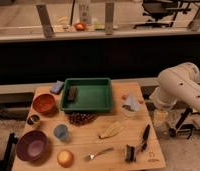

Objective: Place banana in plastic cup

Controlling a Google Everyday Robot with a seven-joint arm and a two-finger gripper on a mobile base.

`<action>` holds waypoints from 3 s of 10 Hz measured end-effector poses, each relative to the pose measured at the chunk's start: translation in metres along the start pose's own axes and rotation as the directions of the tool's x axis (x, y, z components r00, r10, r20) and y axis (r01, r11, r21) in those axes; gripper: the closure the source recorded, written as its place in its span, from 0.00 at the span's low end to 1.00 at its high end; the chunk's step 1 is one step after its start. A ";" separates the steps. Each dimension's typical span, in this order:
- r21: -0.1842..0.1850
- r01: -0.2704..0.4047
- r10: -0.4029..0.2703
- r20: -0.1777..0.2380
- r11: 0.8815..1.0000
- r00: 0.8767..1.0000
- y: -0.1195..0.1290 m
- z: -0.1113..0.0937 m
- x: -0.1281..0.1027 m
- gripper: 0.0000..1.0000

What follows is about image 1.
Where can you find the yellow banana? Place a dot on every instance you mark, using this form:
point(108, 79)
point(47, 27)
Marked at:
point(112, 130)

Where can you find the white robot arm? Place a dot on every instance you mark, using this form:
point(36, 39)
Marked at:
point(177, 83)

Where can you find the clear cup with cloth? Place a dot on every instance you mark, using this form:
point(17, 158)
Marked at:
point(130, 105)

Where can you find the blue plastic cup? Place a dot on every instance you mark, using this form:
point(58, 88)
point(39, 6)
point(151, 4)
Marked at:
point(61, 132)

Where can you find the green plastic tray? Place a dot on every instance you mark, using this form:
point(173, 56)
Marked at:
point(94, 95)

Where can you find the dark block in tray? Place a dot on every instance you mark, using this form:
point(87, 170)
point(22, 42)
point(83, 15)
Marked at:
point(72, 93)

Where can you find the bunch of dark grapes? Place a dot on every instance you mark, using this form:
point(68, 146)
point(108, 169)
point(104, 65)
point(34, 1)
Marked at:
point(79, 119)

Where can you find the blue sponge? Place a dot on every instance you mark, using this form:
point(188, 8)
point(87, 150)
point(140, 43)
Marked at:
point(57, 87)

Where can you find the orange bowl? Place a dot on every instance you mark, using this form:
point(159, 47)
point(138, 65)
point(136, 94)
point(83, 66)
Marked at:
point(44, 103)

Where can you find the wooden folding table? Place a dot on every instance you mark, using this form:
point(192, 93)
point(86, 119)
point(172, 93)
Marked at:
point(84, 140)

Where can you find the red apple on shelf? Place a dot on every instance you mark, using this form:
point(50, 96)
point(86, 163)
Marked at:
point(80, 26)

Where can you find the black marker pen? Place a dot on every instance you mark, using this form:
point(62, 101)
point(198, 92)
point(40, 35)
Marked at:
point(142, 146)

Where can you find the metal spoon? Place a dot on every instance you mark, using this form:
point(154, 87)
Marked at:
point(93, 156)

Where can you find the small dark round tin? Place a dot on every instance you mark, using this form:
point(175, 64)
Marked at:
point(33, 120)

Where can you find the orange round fruit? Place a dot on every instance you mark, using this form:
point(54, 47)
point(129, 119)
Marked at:
point(65, 158)

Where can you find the purple bowl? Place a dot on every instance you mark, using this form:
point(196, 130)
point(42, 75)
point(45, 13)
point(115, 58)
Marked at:
point(31, 145)

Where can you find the black office chair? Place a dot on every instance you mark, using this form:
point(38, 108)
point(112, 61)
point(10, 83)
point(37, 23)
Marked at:
point(163, 13)

